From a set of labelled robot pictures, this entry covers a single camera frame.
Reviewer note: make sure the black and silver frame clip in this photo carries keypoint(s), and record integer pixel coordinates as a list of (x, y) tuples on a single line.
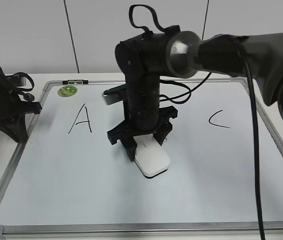
[(75, 82)]

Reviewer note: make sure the green round magnet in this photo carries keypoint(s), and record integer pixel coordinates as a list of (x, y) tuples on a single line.
[(67, 91)]

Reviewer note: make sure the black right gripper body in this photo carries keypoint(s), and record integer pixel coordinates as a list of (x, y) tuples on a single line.
[(142, 112)]

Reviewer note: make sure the white board with grey frame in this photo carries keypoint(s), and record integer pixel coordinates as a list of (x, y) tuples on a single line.
[(68, 180)]

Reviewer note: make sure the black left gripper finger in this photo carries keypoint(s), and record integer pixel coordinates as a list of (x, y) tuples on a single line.
[(15, 128)]

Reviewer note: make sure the white board eraser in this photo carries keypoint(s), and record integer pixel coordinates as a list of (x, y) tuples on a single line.
[(150, 157)]

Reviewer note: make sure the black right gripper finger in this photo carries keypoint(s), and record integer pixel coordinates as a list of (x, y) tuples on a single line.
[(130, 146), (161, 134)]

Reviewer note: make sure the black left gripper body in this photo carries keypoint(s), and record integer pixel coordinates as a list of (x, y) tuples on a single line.
[(9, 109)]

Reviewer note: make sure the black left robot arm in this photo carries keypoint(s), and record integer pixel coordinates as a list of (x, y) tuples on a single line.
[(11, 91)]

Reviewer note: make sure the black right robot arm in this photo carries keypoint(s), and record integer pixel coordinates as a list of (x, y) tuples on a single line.
[(145, 58)]

